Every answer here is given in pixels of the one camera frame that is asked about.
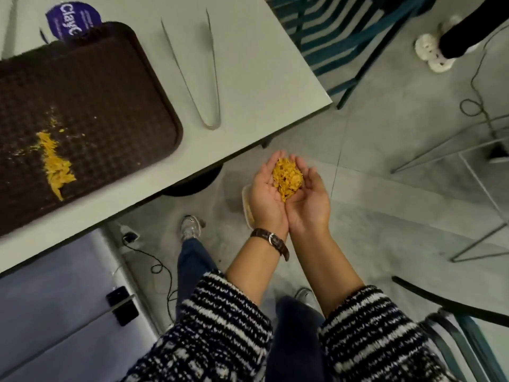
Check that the person's left forearm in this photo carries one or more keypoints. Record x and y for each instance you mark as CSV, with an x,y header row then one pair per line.
x,y
258,262

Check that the dark brown plastic tray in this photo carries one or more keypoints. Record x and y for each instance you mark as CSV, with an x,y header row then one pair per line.
x,y
99,115

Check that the black power adapter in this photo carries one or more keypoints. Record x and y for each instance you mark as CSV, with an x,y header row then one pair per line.
x,y
130,236

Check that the black cabinet latch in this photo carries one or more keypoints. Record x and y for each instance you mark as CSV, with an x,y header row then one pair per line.
x,y
122,305

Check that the grey left sneaker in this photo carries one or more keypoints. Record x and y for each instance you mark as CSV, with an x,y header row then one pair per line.
x,y
190,226

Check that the pile of yellow cornflakes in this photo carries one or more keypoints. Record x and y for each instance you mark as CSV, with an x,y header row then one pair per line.
x,y
55,165

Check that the grey right sneaker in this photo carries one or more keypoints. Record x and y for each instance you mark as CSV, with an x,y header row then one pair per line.
x,y
306,296

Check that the person's right thumb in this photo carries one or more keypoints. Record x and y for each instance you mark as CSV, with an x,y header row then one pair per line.
x,y
320,184

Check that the person's left leg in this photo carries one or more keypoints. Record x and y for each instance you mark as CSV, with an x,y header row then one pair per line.
x,y
195,266

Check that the metal tongs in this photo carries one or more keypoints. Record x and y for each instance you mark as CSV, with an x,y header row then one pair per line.
x,y
210,115

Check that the teal metal chair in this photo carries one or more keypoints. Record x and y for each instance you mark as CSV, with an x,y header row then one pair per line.
x,y
338,39

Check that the person's left hand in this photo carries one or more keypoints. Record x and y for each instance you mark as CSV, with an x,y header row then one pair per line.
x,y
264,206

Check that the person's right hand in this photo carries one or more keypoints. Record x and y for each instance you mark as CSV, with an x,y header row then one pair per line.
x,y
312,210

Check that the black round table base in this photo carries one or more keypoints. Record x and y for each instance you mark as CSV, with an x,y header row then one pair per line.
x,y
195,182

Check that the purple round lid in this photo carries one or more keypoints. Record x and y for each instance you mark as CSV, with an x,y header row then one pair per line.
x,y
67,17

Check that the black white striped sweater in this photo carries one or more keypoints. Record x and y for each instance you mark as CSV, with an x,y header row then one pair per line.
x,y
222,338

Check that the person's right leg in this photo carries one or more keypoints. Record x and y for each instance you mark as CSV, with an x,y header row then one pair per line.
x,y
296,338

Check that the grey sneaker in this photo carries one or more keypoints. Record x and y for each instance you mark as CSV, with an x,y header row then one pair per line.
x,y
190,226
306,296

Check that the person's left thumb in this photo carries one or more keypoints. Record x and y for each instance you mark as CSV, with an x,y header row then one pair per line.
x,y
255,184

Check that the handful of yellow cornflakes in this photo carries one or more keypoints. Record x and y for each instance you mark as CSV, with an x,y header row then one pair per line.
x,y
287,179

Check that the grey blue cabinet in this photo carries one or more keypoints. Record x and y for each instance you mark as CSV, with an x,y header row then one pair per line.
x,y
51,314

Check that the person's right forearm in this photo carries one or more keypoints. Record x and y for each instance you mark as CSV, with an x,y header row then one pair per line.
x,y
322,266

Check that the person's leg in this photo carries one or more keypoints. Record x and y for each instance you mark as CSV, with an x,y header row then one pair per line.
x,y
296,338
195,266
473,23

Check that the dark pen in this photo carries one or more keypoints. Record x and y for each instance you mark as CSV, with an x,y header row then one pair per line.
x,y
43,35

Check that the dark green metal chair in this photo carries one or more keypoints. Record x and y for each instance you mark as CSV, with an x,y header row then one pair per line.
x,y
457,318

